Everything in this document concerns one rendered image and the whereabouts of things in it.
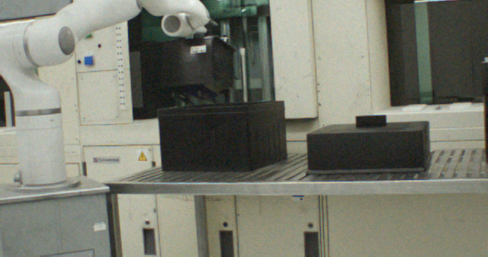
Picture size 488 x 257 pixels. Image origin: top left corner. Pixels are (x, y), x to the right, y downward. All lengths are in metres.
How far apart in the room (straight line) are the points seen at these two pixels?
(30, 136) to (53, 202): 0.18
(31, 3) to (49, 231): 1.18
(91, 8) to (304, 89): 0.69
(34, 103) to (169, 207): 0.84
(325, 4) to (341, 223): 0.69
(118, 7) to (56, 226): 0.67
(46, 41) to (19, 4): 1.00
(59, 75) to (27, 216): 1.00
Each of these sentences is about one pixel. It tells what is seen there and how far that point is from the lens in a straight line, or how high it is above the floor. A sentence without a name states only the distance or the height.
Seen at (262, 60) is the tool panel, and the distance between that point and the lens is 3.18.
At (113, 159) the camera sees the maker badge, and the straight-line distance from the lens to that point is 2.55.
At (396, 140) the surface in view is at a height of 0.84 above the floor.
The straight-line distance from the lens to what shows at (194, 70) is 2.63.
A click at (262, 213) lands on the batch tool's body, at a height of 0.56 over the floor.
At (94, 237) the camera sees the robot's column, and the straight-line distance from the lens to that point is 1.78.
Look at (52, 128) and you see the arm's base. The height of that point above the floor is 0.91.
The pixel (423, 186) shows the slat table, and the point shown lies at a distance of 1.59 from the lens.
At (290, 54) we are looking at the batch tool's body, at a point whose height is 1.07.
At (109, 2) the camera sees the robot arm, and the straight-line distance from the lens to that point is 2.05.
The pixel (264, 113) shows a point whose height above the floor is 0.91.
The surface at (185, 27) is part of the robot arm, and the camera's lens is 2.49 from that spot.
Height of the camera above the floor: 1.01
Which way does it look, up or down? 3 degrees down
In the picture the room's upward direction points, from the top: 3 degrees counter-clockwise
